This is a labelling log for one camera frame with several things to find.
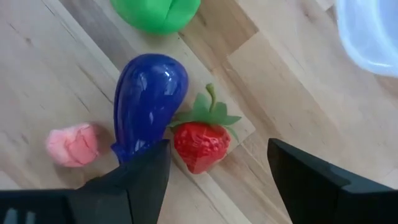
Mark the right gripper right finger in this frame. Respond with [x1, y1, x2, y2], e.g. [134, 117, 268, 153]
[267, 138, 398, 224]

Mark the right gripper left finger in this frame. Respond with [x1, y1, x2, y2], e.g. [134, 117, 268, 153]
[0, 139, 172, 224]

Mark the pink toy raspberry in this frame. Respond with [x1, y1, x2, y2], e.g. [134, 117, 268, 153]
[45, 123, 100, 168]

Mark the red toy strawberry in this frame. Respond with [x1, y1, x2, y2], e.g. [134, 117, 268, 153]
[167, 82, 243, 175]

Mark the purple toy eggplant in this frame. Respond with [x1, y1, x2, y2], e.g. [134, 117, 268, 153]
[111, 53, 190, 164]

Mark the green toy pepper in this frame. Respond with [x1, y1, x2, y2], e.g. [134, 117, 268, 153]
[109, 0, 202, 35]

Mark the clear plastic tupperware container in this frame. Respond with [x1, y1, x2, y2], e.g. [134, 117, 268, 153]
[335, 0, 398, 78]

